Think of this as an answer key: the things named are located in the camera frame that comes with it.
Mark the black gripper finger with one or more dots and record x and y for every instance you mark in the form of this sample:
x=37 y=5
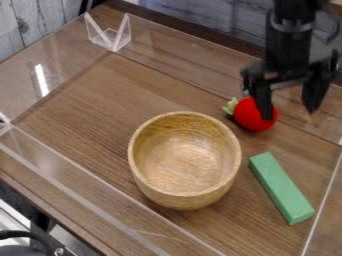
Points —
x=261 y=92
x=316 y=86

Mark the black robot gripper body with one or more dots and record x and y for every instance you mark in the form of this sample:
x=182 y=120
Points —
x=287 y=63

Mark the red plush strawberry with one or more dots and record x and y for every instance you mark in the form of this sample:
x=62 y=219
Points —
x=246 y=114

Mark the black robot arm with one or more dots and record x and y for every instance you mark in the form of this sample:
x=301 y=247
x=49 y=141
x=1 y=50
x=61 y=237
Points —
x=291 y=24

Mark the light wooden bowl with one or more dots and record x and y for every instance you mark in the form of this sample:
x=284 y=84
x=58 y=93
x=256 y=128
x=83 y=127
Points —
x=185 y=157

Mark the green rectangular block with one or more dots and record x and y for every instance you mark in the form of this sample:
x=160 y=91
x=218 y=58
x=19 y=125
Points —
x=288 y=197

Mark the clear acrylic tray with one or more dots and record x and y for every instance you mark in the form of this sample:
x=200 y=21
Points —
x=120 y=146

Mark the black metal stand base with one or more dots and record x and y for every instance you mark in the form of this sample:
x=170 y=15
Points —
x=23 y=241

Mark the clear acrylic corner bracket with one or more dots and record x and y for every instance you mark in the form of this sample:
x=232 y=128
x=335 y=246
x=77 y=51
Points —
x=110 y=39

